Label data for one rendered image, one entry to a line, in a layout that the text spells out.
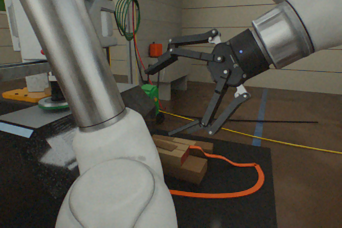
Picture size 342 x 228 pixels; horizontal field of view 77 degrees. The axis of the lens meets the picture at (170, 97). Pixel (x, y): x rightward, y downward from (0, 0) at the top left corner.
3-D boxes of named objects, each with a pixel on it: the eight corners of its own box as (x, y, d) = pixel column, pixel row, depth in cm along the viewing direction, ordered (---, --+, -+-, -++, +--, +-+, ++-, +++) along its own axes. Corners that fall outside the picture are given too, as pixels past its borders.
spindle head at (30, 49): (63, 58, 151) (53, -12, 139) (92, 59, 148) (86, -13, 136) (22, 65, 117) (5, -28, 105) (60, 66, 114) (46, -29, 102)
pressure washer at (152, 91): (148, 117, 354) (146, 63, 330) (165, 121, 333) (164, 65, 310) (132, 123, 326) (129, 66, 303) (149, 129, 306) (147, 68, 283)
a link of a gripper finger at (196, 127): (211, 117, 40) (218, 133, 39) (189, 127, 42) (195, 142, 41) (208, 118, 39) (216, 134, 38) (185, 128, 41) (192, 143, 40)
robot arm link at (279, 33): (284, 13, 38) (251, 32, 40) (282, -10, 30) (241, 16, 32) (310, 58, 36) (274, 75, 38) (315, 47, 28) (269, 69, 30)
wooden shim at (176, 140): (172, 142, 245) (172, 141, 244) (175, 138, 253) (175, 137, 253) (193, 146, 235) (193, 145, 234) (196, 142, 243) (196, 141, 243)
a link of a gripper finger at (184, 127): (203, 117, 41) (205, 121, 41) (174, 130, 45) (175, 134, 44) (197, 118, 39) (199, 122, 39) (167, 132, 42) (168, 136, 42)
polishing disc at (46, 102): (85, 98, 136) (85, 96, 135) (55, 108, 117) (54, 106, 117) (61, 94, 145) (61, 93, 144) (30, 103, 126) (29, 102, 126)
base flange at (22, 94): (0, 97, 196) (-1, 92, 195) (48, 86, 240) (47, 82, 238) (38, 103, 178) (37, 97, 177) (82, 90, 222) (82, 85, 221)
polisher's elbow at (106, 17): (85, 36, 176) (82, 10, 171) (96, 36, 194) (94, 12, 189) (107, 36, 173) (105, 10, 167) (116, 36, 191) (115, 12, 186)
